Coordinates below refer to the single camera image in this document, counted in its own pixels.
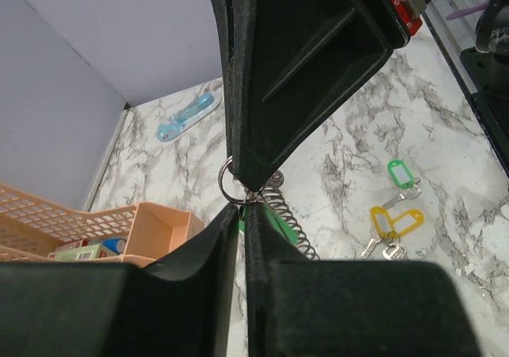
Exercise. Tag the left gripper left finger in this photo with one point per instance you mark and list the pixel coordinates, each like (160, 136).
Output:
(178, 305)

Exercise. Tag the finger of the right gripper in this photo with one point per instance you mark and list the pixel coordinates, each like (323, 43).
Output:
(225, 24)

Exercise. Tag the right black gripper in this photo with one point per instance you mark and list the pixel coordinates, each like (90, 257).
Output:
(297, 61)

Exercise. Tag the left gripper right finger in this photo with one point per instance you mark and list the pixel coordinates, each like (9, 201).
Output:
(300, 307)

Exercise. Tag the metal keyring with yellow grip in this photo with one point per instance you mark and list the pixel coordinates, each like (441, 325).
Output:
(271, 195)

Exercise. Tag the yellow tag key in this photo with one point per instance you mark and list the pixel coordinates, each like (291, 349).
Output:
(383, 226)
(408, 221)

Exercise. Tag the blue packaged item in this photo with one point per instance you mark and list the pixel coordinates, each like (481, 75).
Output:
(184, 119)

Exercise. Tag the light green tag key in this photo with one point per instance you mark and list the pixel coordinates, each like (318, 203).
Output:
(405, 181)

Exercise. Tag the peach desk organizer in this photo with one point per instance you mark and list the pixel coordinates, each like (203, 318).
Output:
(32, 228)

